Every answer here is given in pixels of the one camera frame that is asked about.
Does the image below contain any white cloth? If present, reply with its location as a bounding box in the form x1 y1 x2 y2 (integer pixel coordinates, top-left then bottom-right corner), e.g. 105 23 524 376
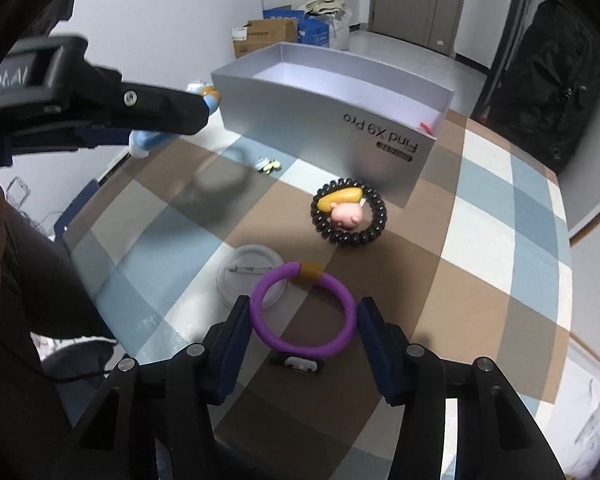
562 337 600 480

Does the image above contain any blue cartoon charm hair tie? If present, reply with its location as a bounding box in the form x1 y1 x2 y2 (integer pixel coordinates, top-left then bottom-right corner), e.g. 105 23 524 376
129 79 224 161

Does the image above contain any black spiral pig charm hair tie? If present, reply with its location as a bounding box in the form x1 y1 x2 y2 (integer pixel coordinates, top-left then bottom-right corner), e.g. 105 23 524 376
311 177 387 248

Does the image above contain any blue bar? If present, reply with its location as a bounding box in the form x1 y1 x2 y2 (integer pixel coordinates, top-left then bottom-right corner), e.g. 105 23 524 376
54 179 102 242

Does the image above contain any checked tablecloth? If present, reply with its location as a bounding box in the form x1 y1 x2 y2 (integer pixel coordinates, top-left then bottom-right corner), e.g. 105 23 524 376
62 110 573 480

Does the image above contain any grey door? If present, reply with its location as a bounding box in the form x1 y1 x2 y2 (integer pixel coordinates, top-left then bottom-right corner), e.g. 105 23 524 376
370 0 469 57

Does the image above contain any grey cardboard box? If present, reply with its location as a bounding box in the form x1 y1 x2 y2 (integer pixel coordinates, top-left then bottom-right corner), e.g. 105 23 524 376
211 42 456 208

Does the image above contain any white sack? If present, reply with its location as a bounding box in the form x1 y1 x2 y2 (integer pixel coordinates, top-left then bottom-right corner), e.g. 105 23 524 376
329 10 352 52

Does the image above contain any black coat rack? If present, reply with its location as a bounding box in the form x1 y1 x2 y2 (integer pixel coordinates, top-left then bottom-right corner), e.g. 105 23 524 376
490 0 537 86

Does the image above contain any black cable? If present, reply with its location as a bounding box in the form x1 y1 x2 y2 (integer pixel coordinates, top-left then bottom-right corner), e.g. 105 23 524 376
39 357 112 383

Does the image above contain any beige cloth bag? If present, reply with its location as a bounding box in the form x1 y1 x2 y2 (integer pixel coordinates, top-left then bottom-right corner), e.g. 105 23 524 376
304 0 349 17

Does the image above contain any black backpack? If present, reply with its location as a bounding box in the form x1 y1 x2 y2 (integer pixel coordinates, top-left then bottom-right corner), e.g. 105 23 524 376
480 0 600 177

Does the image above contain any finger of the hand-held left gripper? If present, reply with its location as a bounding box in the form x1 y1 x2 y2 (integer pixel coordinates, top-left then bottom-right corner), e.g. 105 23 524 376
82 77 212 137
10 127 133 154

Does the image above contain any brown cardboard box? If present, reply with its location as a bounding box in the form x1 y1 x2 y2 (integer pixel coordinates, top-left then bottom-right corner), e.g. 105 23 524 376
231 19 299 59

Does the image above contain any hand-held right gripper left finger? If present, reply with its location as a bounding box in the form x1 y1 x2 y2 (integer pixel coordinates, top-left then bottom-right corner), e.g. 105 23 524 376
72 295 253 480

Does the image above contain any purple ring hair tie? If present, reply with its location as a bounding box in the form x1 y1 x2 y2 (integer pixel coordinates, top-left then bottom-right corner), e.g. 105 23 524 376
249 260 357 376

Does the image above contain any blue cardboard box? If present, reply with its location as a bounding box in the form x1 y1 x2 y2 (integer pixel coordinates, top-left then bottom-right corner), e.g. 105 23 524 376
262 4 331 49

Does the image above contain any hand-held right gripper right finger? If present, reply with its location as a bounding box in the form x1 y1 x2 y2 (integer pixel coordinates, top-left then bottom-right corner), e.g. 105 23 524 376
357 297 566 480

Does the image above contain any person's dark clothing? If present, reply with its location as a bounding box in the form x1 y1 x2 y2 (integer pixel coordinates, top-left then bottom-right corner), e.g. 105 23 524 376
0 200 118 480

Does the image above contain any white round pin badge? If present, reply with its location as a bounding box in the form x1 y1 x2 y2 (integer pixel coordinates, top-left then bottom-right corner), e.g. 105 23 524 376
216 244 286 311

